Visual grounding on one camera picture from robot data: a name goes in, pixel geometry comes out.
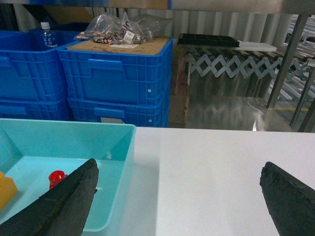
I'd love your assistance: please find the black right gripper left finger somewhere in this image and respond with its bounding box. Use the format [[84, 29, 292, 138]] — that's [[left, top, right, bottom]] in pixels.
[[0, 158, 99, 236]]

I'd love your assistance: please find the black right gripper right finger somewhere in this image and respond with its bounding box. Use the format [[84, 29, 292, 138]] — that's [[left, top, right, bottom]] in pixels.
[[259, 162, 315, 236]]

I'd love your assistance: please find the red toy block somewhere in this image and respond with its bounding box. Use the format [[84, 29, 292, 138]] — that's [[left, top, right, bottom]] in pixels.
[[48, 170, 68, 189]]

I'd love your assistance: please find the yellow toy block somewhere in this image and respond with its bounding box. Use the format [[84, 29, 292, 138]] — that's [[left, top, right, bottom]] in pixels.
[[0, 172, 18, 210]]

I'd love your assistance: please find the teal plastic bin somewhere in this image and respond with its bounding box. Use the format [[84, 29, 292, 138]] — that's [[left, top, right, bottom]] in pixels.
[[0, 118, 136, 236]]

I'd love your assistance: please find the lower middle blue crate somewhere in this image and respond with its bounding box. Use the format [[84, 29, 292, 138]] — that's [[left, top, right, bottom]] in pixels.
[[0, 98, 74, 121]]

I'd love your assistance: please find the lower right blue crate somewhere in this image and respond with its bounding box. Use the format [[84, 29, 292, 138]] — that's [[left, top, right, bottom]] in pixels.
[[67, 97, 170, 127]]

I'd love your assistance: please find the expandable roller conveyor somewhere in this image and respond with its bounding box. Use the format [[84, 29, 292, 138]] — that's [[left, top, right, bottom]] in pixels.
[[185, 46, 315, 79]]

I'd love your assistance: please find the blue crate with bottle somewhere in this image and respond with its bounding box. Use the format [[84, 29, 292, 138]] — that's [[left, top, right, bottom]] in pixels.
[[0, 29, 67, 102]]

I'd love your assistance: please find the blue crate with cardboard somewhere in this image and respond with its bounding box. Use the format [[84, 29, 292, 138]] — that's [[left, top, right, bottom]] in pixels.
[[57, 40, 173, 106]]

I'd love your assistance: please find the clear water bottle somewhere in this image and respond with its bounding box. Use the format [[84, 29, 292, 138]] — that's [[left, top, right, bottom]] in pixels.
[[40, 22, 59, 51]]

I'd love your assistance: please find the plastic bag of batteries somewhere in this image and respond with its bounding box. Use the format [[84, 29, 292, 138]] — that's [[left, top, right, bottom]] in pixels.
[[74, 12, 172, 45]]

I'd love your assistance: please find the cardboard sheet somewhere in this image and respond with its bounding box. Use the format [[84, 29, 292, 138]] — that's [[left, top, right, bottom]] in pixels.
[[67, 37, 172, 56]]

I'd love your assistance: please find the black tray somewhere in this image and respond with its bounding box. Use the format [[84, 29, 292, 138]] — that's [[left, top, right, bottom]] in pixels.
[[178, 33, 240, 47]]

